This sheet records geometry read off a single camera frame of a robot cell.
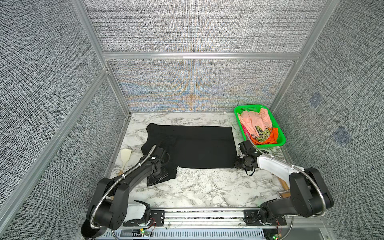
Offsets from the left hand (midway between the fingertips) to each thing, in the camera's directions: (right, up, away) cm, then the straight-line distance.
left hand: (162, 174), depth 87 cm
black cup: (-28, -17, -23) cm, 40 cm away
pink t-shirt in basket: (+66, +33, +17) cm, 76 cm away
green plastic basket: (+74, +21, +9) cm, 78 cm away
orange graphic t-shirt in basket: (+64, +22, +7) cm, 68 cm away
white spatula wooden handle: (-25, +10, +8) cm, 28 cm away
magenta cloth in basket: (+53, +24, +10) cm, 59 cm away
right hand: (+44, +6, +4) cm, 45 cm away
